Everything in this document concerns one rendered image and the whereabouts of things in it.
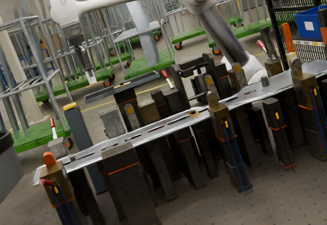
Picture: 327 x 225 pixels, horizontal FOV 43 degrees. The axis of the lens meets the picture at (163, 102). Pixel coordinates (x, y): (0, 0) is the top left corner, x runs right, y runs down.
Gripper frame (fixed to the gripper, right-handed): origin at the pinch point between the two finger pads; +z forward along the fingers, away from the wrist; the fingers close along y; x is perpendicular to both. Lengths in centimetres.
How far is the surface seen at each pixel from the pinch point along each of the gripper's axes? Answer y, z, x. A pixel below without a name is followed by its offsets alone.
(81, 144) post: -0.2, 28.4, -16.1
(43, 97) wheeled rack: -718, 100, 51
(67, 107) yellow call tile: -0.6, 9.3, -15.3
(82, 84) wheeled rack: -682, 101, 132
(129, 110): 22.9, 17.1, 5.4
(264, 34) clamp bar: 36, 7, 74
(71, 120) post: -0.3, 15.6, -16.2
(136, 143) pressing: 42.4, 25.4, -2.6
